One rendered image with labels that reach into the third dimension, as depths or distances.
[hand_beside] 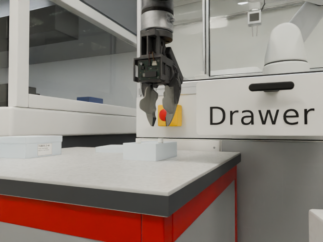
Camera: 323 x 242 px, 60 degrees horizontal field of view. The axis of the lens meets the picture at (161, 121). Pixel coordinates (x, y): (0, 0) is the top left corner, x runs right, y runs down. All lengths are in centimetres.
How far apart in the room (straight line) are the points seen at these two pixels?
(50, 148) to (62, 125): 42
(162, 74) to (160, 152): 17
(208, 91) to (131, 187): 30
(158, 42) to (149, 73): 7
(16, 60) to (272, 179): 91
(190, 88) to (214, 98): 38
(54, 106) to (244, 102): 80
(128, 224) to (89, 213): 6
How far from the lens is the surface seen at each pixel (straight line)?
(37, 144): 76
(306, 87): 56
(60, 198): 41
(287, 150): 90
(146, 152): 62
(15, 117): 105
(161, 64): 60
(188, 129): 94
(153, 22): 66
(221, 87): 57
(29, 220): 48
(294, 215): 93
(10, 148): 77
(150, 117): 67
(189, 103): 94
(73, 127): 125
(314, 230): 28
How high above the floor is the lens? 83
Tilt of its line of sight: 2 degrees up
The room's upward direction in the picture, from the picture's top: straight up
